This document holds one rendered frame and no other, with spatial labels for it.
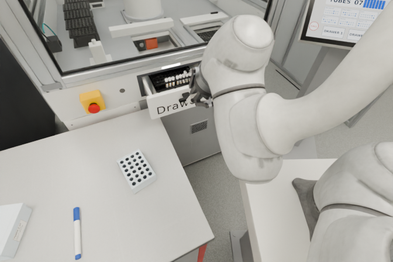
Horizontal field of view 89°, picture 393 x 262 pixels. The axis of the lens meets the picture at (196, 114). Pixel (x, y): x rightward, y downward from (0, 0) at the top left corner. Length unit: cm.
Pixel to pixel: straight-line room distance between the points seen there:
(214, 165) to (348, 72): 141
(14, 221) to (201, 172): 113
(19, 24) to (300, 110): 72
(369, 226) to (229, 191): 122
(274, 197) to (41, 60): 81
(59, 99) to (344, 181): 88
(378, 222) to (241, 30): 34
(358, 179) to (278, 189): 24
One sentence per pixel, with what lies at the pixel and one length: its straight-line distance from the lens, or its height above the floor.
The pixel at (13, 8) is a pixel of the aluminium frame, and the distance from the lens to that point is 76.
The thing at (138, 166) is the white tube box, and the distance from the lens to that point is 73.
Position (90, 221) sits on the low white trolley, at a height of 76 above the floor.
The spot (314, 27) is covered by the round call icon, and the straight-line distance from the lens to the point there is 118.
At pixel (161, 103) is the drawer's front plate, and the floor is 89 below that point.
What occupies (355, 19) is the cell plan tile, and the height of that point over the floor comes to 106.
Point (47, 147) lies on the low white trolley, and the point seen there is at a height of 76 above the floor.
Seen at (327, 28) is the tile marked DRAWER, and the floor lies 101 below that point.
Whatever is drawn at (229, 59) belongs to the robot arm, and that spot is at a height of 124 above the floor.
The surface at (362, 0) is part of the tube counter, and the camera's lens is 128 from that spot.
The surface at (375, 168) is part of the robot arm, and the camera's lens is 49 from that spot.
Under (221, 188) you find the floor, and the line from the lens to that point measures 155.
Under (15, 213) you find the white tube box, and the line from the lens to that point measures 80.
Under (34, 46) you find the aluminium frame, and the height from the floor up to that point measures 111.
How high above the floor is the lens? 141
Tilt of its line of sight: 47 degrees down
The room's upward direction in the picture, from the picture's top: 2 degrees clockwise
